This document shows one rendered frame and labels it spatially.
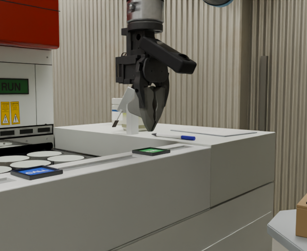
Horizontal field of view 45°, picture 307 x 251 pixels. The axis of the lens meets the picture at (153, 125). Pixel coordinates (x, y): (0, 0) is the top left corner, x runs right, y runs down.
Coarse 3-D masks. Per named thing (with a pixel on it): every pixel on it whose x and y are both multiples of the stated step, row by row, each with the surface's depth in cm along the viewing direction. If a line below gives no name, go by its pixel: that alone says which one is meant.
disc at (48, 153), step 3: (30, 153) 111; (33, 153) 111; (36, 153) 111; (39, 153) 111; (42, 153) 111; (45, 153) 111; (48, 153) 111; (51, 153) 111; (54, 153) 111; (57, 153) 111; (60, 153) 111; (39, 156) 106
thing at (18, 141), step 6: (6, 138) 113; (12, 138) 113; (18, 138) 114; (24, 138) 116; (30, 138) 117; (36, 138) 119; (42, 138) 121; (48, 138) 122; (0, 144) 110; (6, 144) 112; (12, 144) 113; (18, 144) 114; (24, 144) 116
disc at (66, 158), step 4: (52, 156) 106; (56, 156) 106; (60, 156) 106; (64, 156) 106; (68, 156) 106; (72, 156) 106; (76, 156) 106; (80, 156) 106; (52, 160) 100; (56, 160) 100; (60, 160) 100; (64, 160) 100; (68, 160) 100; (72, 160) 100
